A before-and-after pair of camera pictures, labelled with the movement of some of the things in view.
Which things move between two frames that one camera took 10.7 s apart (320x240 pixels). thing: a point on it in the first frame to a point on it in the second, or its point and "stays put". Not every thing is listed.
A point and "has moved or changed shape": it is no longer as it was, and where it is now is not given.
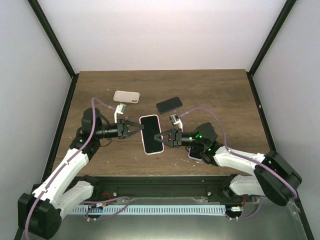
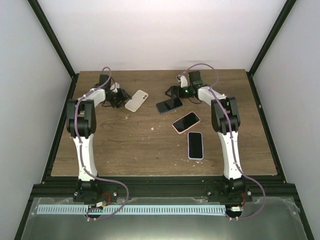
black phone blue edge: (168, 105) stays put
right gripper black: (175, 139) to (173, 89)
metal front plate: (264, 221) stays put
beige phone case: (126, 96) has moved or changed shape
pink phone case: (163, 149) to (186, 122)
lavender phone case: (194, 152) stays put
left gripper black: (121, 123) to (122, 97)
